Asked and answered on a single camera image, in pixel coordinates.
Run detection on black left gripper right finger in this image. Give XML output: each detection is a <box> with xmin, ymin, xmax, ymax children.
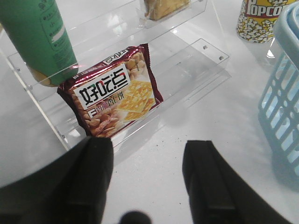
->
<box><xmin>182</xmin><ymin>140</ymin><xmax>288</xmax><ymax>224</ymax></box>

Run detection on light blue plastic basket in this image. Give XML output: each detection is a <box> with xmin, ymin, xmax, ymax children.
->
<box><xmin>258</xmin><ymin>2</ymin><xmax>299</xmax><ymax>175</ymax></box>

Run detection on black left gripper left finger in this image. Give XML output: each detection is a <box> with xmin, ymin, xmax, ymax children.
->
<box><xmin>0</xmin><ymin>137</ymin><xmax>114</xmax><ymax>224</ymax></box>

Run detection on green cartoon snack canister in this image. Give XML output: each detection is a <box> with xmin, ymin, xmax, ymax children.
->
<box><xmin>0</xmin><ymin>0</ymin><xmax>78</xmax><ymax>87</ymax></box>

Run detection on bread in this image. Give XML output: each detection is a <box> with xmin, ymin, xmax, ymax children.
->
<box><xmin>144</xmin><ymin>0</ymin><xmax>190</xmax><ymax>21</ymax></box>

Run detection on clear acrylic display shelf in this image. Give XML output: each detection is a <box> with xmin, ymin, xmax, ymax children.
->
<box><xmin>0</xmin><ymin>0</ymin><xmax>228</xmax><ymax>149</ymax></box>

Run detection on maroon almond cracker packet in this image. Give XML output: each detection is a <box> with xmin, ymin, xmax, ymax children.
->
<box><xmin>57</xmin><ymin>43</ymin><xmax>164</xmax><ymax>138</ymax></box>

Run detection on yellow popcorn bucket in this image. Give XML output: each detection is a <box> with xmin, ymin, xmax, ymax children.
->
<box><xmin>236</xmin><ymin>0</ymin><xmax>295</xmax><ymax>43</ymax></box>

